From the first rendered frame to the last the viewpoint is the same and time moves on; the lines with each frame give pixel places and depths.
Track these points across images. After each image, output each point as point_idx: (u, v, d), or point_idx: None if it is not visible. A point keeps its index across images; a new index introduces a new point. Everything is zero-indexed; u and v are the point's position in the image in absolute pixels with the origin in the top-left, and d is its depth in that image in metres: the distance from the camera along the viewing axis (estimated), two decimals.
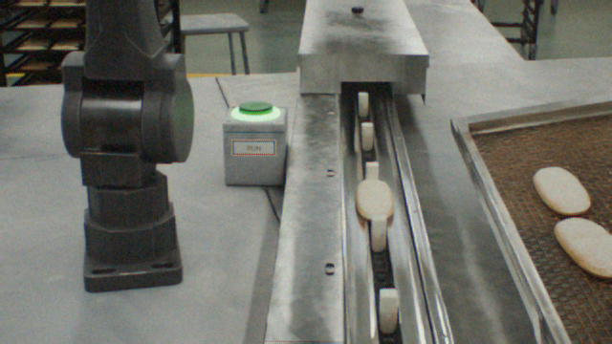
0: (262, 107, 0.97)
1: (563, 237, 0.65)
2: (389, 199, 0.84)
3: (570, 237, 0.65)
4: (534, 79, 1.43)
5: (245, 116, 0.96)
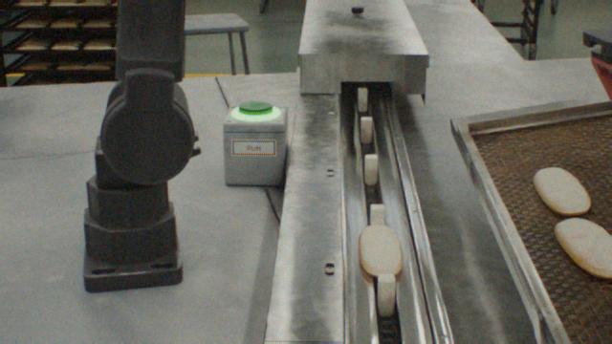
0: (262, 107, 0.97)
1: (563, 237, 0.65)
2: (398, 250, 0.73)
3: (570, 237, 0.65)
4: (534, 79, 1.43)
5: (245, 116, 0.96)
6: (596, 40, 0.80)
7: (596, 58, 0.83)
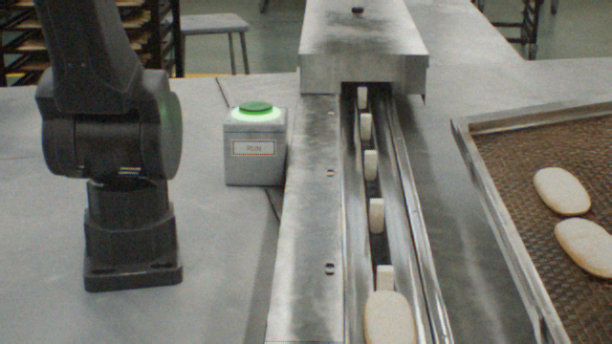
0: (262, 107, 0.97)
1: (563, 237, 0.65)
2: (410, 327, 0.61)
3: (570, 237, 0.65)
4: (534, 79, 1.43)
5: (245, 116, 0.96)
6: None
7: None
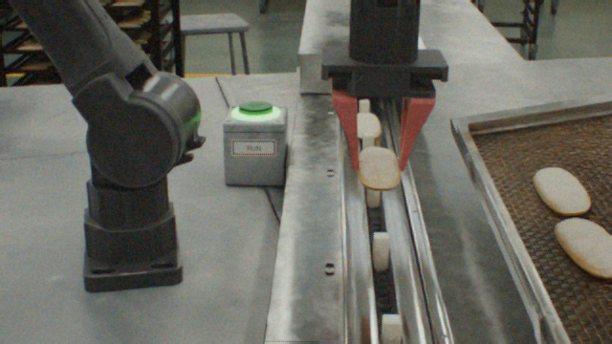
0: (262, 107, 0.97)
1: (563, 237, 0.65)
2: None
3: (570, 237, 0.65)
4: (534, 79, 1.43)
5: (245, 116, 0.96)
6: (321, 60, 0.71)
7: (332, 80, 0.74)
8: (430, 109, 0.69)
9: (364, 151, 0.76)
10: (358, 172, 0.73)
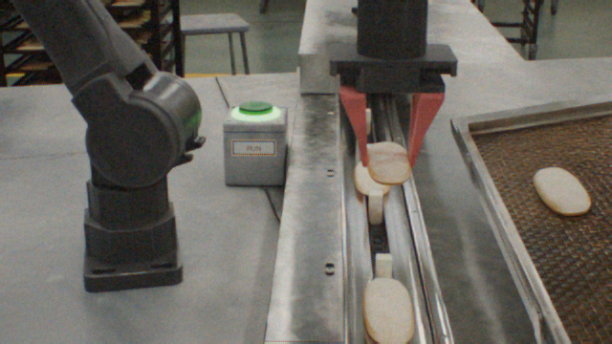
0: (262, 107, 0.97)
1: (369, 152, 0.75)
2: None
3: (373, 152, 0.75)
4: (534, 79, 1.43)
5: (245, 116, 0.96)
6: (329, 56, 0.70)
7: (339, 76, 0.73)
8: (440, 104, 0.69)
9: (372, 288, 0.67)
10: (364, 318, 0.63)
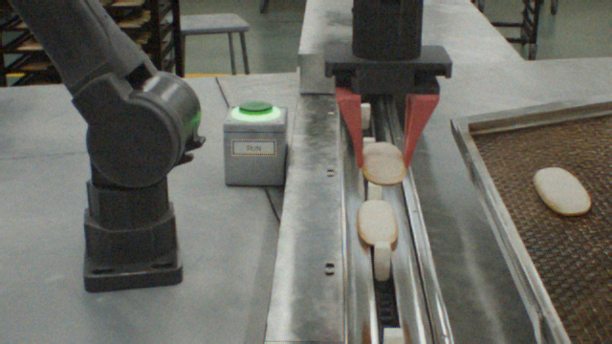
0: (262, 107, 0.97)
1: (364, 152, 0.76)
2: None
3: (368, 153, 0.75)
4: (534, 79, 1.43)
5: (245, 116, 0.96)
6: (324, 57, 0.71)
7: (335, 78, 0.74)
8: (435, 105, 0.69)
9: None
10: None
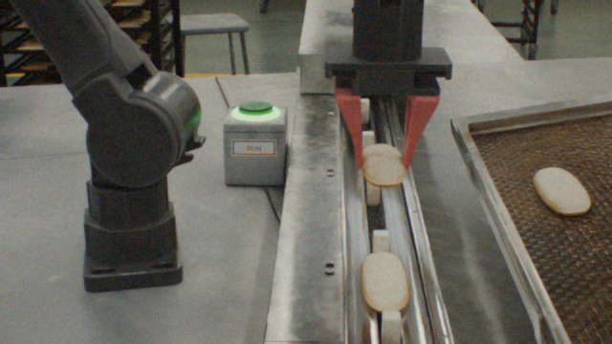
0: (262, 107, 0.97)
1: (363, 154, 0.75)
2: None
3: (368, 154, 0.75)
4: (534, 79, 1.43)
5: (245, 116, 0.96)
6: (325, 58, 0.71)
7: (335, 79, 0.74)
8: (435, 107, 0.69)
9: None
10: None
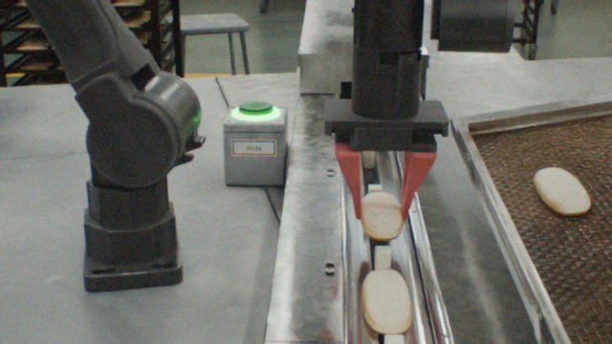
0: (262, 107, 0.97)
1: (362, 204, 0.77)
2: None
3: (366, 204, 0.77)
4: (534, 79, 1.43)
5: (245, 116, 0.96)
6: (324, 114, 0.73)
7: None
8: (431, 162, 0.71)
9: None
10: None
